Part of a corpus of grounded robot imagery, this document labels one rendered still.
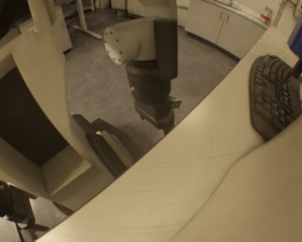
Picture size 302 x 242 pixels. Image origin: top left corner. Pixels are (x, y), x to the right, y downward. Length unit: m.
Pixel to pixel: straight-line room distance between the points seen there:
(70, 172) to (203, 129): 0.19
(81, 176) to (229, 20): 2.14
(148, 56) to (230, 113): 0.15
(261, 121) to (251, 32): 1.88
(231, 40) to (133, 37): 2.01
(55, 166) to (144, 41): 0.23
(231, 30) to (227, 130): 2.00
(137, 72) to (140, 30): 0.07
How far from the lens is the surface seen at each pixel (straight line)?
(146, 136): 0.98
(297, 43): 0.19
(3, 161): 0.18
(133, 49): 0.20
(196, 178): 0.15
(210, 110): 0.20
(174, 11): 0.25
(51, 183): 0.22
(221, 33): 2.20
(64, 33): 2.17
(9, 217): 0.39
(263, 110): 0.24
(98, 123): 0.89
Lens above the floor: 0.89
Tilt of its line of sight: 58 degrees down
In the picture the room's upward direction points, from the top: 4 degrees clockwise
